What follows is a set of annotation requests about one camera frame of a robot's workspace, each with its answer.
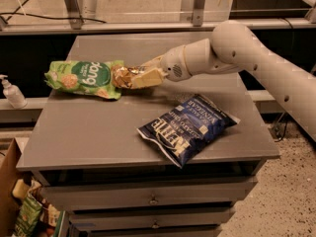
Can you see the white pump bottle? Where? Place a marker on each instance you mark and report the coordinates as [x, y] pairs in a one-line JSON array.
[[12, 93]]

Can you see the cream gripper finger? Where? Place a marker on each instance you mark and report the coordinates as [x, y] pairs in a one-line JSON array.
[[147, 77], [153, 63]]

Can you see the grey drawer cabinet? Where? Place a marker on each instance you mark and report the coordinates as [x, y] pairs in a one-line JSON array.
[[102, 162]]

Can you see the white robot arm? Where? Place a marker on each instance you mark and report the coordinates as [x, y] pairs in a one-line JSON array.
[[232, 47]]

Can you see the green snack bag in box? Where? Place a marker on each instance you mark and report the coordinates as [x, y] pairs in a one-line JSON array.
[[28, 217]]

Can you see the blue kettle chip bag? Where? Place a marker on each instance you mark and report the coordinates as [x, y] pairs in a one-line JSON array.
[[187, 129]]

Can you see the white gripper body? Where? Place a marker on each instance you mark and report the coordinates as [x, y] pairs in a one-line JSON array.
[[173, 64]]

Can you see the metal bracket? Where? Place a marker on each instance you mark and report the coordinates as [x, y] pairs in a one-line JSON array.
[[198, 9], [74, 14]]

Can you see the orange soda can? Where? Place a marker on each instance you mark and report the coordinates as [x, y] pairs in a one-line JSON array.
[[128, 77]]

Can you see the green rice chip bag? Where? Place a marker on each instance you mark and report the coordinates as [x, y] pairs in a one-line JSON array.
[[83, 78]]

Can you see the metal bracket right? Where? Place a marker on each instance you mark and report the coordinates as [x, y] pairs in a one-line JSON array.
[[198, 9]]

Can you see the metal bracket left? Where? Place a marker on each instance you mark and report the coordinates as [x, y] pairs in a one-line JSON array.
[[74, 14]]

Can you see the cardboard box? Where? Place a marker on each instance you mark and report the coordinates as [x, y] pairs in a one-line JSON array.
[[9, 175]]

